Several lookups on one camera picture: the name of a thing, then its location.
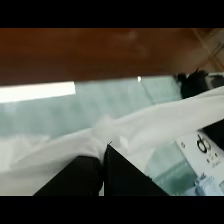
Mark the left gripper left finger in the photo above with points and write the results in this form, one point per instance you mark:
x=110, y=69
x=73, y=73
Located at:
x=78, y=176

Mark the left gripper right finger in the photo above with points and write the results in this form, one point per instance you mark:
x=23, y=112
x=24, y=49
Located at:
x=125, y=176

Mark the white shirt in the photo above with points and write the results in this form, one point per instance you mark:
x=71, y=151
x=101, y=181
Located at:
x=160, y=123

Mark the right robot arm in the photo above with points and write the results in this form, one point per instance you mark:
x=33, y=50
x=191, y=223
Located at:
x=195, y=85

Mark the light blue garment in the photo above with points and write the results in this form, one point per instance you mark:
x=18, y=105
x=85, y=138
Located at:
x=210, y=186

